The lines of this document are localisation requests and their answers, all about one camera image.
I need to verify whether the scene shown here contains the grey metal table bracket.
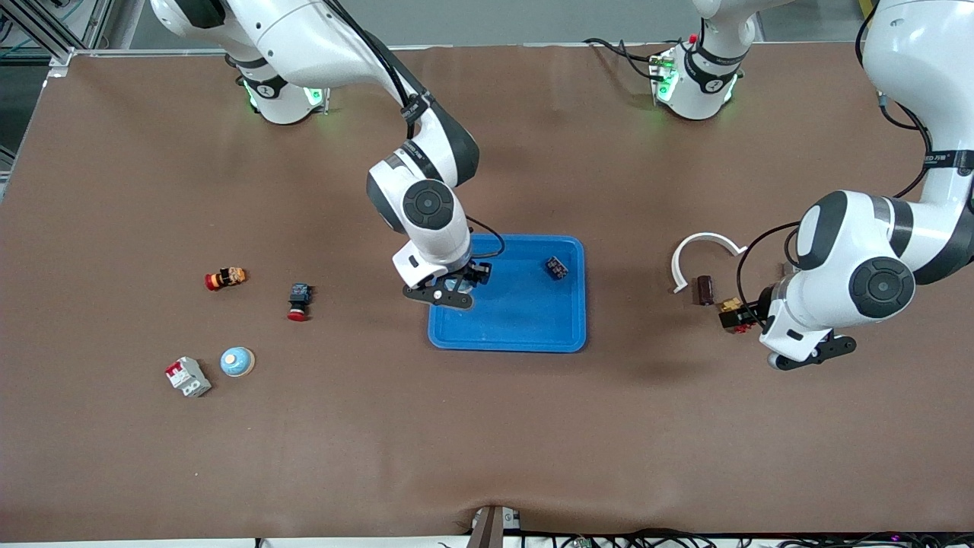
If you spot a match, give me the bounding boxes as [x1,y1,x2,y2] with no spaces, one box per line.
[466,505,523,548]

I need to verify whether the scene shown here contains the aluminium frame profile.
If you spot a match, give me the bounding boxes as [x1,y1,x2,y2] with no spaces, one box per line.
[0,0,115,69]

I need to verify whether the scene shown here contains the black cable bundle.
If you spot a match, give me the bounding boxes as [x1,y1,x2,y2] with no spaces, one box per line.
[517,527,974,548]

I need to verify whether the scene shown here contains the blue plastic tray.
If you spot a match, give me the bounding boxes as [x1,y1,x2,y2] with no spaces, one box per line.
[428,233,587,354]

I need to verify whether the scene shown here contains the white red circuit breaker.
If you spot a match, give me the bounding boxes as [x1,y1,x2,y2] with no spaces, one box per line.
[165,356,212,398]

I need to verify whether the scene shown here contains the red orange push button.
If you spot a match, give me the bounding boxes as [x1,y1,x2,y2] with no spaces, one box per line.
[204,266,248,292]

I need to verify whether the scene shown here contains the black left base cables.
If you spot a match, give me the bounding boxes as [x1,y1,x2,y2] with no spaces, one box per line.
[582,37,670,81]

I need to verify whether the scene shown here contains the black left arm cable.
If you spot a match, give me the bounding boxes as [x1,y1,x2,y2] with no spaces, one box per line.
[734,0,974,328]

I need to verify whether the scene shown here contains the brass valve red handle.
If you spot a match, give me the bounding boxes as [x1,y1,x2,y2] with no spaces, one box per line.
[721,297,759,334]

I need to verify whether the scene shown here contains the white curved plastic piece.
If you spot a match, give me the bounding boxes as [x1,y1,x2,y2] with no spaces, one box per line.
[670,232,749,295]

